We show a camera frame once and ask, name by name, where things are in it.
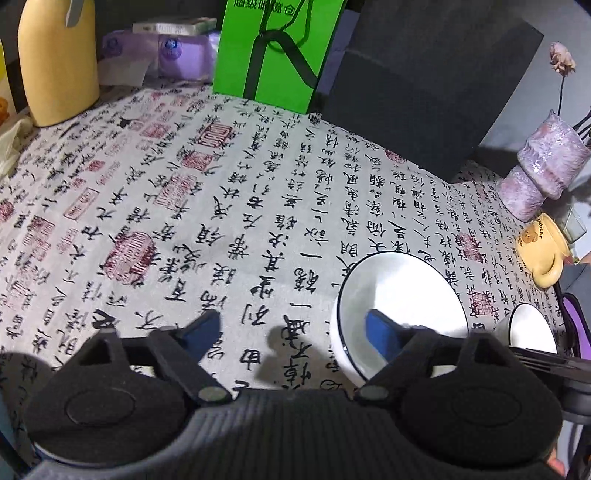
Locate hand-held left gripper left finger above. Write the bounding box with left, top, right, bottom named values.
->
left=62, top=309, right=233, bottom=407

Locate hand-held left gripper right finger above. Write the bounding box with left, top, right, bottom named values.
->
left=355, top=308, right=532, bottom=402

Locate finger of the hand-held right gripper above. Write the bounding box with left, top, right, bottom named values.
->
left=510, top=345, right=591, bottom=372

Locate small white bowl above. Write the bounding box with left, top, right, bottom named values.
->
left=492, top=302, right=559, bottom=356

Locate large white bowl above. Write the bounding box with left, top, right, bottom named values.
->
left=329, top=251, right=470, bottom=386

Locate grey and purple pouch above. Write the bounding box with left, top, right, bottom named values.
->
left=558, top=263, right=591, bottom=361

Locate yellow mug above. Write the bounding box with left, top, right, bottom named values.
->
left=515, top=212, right=571, bottom=288

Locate calligraphy print tablecloth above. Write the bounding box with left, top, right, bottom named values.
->
left=0, top=78, right=591, bottom=480

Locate clear drinking glass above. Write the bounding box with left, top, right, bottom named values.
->
left=556, top=198, right=589, bottom=243

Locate purple ceramic vase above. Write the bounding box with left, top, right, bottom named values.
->
left=500, top=109, right=591, bottom=222

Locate black paper bag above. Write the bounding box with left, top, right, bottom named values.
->
left=308, top=0, right=544, bottom=183

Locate purple tissue pack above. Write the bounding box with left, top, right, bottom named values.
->
left=100, top=28, right=221, bottom=84

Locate green paper bag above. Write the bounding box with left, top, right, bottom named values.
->
left=212, top=0, right=348, bottom=115

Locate dried pink rose bouquet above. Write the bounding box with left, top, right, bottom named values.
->
left=549, top=41, right=591, bottom=144

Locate yellow thermos jug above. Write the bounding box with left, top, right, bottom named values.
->
left=17, top=0, right=101, bottom=127

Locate small white box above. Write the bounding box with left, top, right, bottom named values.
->
left=132, top=17, right=218, bottom=35

